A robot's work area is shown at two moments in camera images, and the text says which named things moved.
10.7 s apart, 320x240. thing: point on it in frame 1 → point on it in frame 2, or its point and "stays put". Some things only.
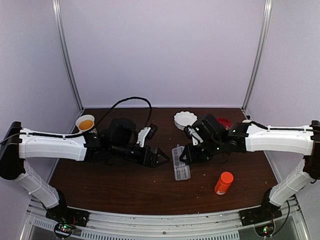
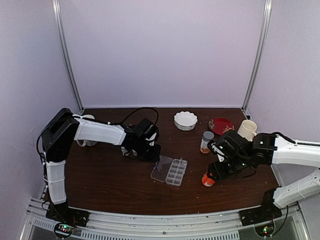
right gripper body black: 202,155 → 237,164
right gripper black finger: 185,156 → 210,173
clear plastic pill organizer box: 182,171 → 169,170
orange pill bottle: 223,183 → 207,181
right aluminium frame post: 264,39 stays put
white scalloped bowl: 183,119 stays put
